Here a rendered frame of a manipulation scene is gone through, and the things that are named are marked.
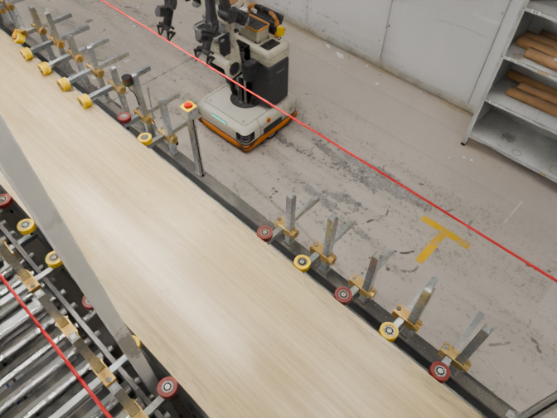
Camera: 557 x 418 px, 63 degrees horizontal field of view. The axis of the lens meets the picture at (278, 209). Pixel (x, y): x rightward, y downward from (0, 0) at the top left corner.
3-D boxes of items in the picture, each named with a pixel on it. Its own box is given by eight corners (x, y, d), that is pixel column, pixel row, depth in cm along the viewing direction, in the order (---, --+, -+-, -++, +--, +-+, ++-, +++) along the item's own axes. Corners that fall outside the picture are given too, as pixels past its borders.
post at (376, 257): (360, 301, 233) (376, 249, 196) (365, 306, 232) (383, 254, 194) (355, 306, 232) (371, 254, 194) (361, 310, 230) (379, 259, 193)
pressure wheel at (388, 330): (393, 351, 201) (399, 340, 192) (375, 347, 202) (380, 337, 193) (394, 333, 206) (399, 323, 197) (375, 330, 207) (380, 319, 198)
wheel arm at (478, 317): (476, 313, 214) (479, 309, 211) (482, 318, 213) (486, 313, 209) (426, 381, 194) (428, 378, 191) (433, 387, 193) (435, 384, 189)
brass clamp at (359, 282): (354, 277, 226) (355, 272, 222) (376, 294, 220) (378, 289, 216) (346, 285, 223) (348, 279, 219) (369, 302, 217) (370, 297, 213)
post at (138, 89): (151, 133, 303) (133, 70, 266) (154, 135, 302) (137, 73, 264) (147, 135, 302) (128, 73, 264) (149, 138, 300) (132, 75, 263)
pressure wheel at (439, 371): (446, 378, 193) (454, 369, 184) (437, 393, 190) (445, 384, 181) (429, 366, 197) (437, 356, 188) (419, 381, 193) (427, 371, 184)
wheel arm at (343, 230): (350, 221, 244) (351, 216, 240) (355, 225, 242) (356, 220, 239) (296, 272, 224) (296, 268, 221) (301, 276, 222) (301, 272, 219)
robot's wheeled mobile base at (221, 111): (249, 88, 442) (248, 65, 422) (298, 118, 415) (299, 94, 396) (196, 122, 410) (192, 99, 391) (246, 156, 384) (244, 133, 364)
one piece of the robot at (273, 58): (245, 82, 426) (240, -7, 361) (289, 107, 403) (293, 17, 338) (220, 98, 410) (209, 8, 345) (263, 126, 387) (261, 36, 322)
